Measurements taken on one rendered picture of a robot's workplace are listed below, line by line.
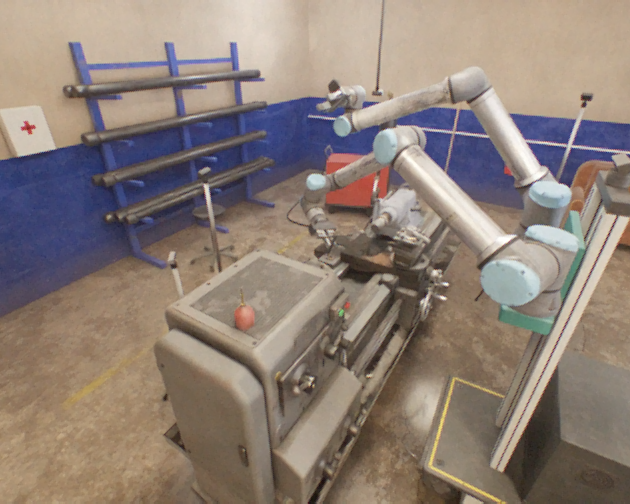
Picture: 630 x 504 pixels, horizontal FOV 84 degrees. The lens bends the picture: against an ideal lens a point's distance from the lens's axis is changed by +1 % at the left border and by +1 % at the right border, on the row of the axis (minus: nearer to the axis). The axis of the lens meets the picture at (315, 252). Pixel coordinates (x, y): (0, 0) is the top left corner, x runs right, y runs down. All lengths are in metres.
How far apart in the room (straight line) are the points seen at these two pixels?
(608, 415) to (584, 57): 4.62
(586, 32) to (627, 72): 0.67
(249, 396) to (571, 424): 1.33
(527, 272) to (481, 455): 1.37
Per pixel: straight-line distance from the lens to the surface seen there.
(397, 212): 2.67
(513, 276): 1.14
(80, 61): 4.15
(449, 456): 2.25
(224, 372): 1.22
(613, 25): 5.89
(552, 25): 5.89
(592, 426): 1.97
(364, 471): 2.48
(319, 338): 1.43
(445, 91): 1.68
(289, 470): 1.59
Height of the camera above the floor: 2.19
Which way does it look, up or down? 31 degrees down
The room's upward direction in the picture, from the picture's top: straight up
